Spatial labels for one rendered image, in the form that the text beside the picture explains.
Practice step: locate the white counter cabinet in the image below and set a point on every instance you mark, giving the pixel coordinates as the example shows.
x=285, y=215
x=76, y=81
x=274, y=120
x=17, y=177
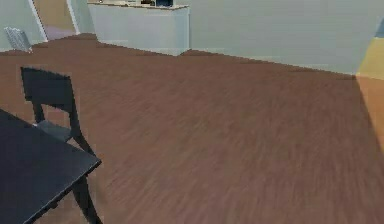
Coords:
x=140, y=28

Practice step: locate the black box on counter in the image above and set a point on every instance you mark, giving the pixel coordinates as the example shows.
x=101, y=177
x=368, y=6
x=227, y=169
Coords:
x=164, y=3

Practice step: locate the black chair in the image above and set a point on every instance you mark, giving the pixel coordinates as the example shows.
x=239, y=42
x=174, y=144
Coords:
x=50, y=90

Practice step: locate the black table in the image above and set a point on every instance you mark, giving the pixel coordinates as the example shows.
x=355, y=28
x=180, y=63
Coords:
x=36, y=166

